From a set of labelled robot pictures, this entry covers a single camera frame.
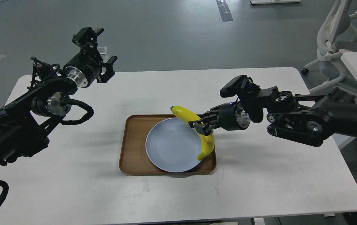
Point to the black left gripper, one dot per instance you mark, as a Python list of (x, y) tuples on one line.
[(87, 65)]

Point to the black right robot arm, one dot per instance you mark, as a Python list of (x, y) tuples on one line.
[(307, 119)]

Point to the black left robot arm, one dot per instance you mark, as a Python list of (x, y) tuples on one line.
[(26, 122)]

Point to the white office chair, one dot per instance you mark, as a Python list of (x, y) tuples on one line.
[(336, 36)]

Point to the light blue plate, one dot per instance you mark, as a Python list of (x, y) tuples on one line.
[(172, 146)]

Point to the brown wooden tray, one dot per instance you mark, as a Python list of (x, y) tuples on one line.
[(133, 157)]

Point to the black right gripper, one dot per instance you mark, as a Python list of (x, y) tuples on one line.
[(229, 116)]

